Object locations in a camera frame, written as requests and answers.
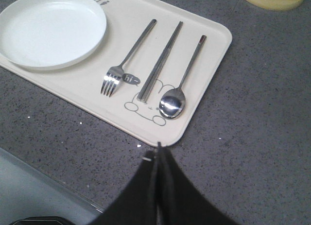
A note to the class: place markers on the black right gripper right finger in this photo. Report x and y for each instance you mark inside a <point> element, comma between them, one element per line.
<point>179,201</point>

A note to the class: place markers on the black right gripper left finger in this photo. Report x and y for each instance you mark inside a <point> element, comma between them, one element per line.
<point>136,205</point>

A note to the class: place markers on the silver metal spoon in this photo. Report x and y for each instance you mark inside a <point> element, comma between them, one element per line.
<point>173,102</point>

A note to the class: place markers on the silver metal chopstick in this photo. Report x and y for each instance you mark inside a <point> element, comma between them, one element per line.
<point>158,62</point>
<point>163,64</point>

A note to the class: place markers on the silver metal fork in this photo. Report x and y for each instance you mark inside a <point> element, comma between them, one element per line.
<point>115,73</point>

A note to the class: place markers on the white round plate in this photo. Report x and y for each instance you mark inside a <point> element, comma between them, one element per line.
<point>50,34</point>

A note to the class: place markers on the black device at edge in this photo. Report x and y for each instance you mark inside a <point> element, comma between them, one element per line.
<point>48,220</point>

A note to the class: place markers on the cream rabbit serving tray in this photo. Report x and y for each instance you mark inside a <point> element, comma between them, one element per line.
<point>156,66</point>

